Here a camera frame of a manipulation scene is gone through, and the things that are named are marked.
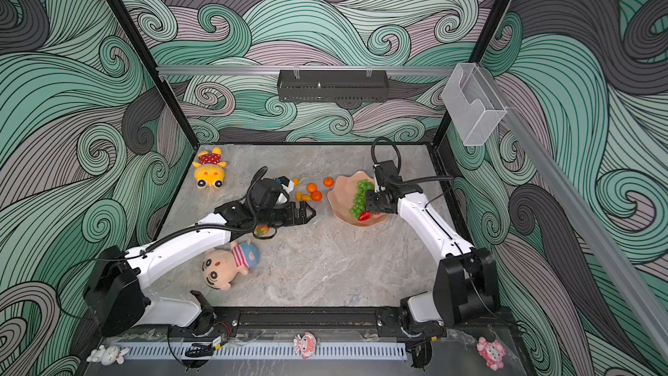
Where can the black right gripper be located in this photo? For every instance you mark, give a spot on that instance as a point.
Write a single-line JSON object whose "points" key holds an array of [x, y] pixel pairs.
{"points": [[370, 203]]}

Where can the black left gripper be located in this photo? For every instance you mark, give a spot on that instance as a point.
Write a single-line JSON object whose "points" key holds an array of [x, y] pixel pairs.
{"points": [[291, 216]]}

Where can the green grape bunch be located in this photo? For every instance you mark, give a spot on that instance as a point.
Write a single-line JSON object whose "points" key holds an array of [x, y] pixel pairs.
{"points": [[359, 204]]}

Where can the red strawberry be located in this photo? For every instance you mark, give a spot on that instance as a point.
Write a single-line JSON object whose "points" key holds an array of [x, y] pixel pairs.
{"points": [[364, 216], [261, 231]]}

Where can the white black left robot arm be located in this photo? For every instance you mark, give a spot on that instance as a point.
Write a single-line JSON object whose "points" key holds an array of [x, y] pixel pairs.
{"points": [[118, 290]]}

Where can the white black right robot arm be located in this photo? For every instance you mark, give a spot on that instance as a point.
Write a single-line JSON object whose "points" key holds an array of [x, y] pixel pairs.
{"points": [[466, 286]]}

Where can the pink scalloped fruit bowl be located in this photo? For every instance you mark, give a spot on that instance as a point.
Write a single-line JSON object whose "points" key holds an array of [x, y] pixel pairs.
{"points": [[341, 197]]}

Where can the boy doll plush toy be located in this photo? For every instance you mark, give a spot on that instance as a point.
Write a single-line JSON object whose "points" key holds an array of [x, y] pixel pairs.
{"points": [[220, 266]]}

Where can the yellow cow plush toy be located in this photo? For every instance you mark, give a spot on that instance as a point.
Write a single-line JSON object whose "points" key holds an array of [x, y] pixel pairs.
{"points": [[209, 169]]}

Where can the pink white chopper figurine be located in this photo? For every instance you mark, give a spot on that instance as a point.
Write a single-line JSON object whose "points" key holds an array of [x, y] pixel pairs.
{"points": [[304, 345]]}

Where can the pink melody figurine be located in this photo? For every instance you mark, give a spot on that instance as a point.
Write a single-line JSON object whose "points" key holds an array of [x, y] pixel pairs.
{"points": [[493, 352]]}

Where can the white bunny figurine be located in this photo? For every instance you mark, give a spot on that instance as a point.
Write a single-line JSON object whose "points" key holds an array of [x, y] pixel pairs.
{"points": [[107, 356]]}

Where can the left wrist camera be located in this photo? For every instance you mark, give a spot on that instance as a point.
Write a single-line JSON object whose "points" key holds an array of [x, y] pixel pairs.
{"points": [[268, 193]]}

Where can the clear acrylic wall box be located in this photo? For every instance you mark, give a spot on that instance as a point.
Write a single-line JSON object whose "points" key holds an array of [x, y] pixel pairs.
{"points": [[473, 100]]}

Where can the black wall tray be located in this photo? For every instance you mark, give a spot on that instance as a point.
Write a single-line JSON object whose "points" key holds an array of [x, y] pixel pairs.
{"points": [[340, 87]]}

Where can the white slotted cable duct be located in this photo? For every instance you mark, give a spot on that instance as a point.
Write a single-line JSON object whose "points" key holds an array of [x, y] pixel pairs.
{"points": [[266, 350]]}

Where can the aluminium wall rail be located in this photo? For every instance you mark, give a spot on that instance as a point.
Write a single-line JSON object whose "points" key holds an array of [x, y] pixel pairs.
{"points": [[175, 70]]}

